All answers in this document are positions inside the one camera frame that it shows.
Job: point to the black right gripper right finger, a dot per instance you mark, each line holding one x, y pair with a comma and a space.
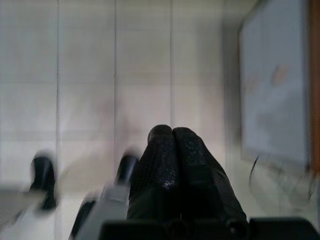
200, 180

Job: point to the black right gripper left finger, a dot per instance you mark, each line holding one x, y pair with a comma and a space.
157, 170

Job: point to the black robot right foot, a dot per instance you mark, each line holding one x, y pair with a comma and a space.
127, 167

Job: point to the black robot foot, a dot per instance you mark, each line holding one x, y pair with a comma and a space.
42, 180
127, 167

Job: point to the silver robot right leg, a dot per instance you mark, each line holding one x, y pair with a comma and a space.
110, 200

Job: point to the pale blue patterned panel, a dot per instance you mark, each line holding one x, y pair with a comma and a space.
275, 100

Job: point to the black robot left foot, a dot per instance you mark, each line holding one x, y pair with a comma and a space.
42, 180

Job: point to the brown wooden frame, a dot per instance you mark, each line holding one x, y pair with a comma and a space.
315, 75

